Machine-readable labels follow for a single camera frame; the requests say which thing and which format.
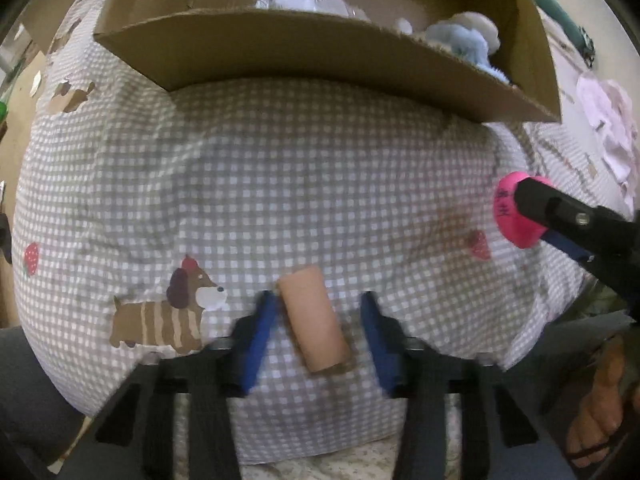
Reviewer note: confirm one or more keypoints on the white plush toy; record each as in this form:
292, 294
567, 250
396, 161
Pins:
480, 21

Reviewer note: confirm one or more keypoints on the blue plush toy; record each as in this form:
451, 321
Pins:
465, 45

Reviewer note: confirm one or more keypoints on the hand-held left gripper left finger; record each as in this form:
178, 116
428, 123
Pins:
257, 342

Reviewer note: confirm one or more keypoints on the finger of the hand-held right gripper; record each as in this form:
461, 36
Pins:
567, 246
550, 205

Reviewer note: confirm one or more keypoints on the person's grey trousers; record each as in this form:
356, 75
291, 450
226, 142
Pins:
30, 390

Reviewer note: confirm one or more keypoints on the tan cardboard tube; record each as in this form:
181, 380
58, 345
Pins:
315, 325

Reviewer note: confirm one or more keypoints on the pink crumpled cloth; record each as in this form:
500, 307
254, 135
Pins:
610, 125

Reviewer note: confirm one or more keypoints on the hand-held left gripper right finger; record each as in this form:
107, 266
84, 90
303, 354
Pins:
380, 347

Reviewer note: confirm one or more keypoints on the grey checked printed blanket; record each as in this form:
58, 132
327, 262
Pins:
250, 160

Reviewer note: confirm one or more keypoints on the brown cardboard box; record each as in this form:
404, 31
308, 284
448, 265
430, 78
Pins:
300, 50

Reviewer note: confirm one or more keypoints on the black and white patterned cloth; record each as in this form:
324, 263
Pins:
589, 47

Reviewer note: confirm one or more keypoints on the person's foot in sandal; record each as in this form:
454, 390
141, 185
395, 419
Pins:
597, 410

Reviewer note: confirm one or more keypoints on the floral bed sheet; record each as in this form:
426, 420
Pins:
325, 466

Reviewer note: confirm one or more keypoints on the pink soft ball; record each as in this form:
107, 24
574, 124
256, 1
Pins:
517, 220

